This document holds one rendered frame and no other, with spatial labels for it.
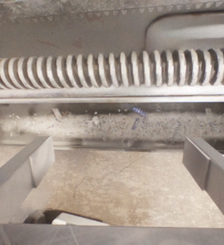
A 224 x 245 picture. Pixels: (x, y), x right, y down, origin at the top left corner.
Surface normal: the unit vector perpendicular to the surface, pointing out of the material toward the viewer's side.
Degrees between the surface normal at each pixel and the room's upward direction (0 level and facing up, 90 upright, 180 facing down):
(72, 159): 0
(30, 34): 90
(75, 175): 0
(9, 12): 90
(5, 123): 0
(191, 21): 90
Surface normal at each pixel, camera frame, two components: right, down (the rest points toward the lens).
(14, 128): -0.14, -0.12
